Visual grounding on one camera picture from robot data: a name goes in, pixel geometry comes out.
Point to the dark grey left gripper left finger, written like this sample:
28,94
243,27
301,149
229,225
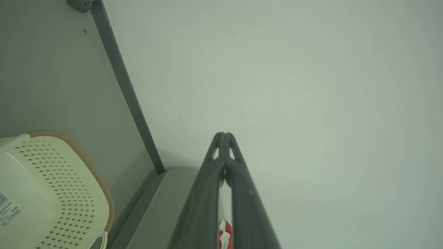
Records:
204,207

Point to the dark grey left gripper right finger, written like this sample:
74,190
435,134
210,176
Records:
249,214

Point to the red white-striped garment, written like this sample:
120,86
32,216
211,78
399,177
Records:
227,230

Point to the cream perforated laundry basket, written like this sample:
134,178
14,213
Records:
45,193

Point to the white barcode sticker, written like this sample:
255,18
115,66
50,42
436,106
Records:
8,212

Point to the black wall baseboard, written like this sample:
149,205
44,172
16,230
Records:
128,90

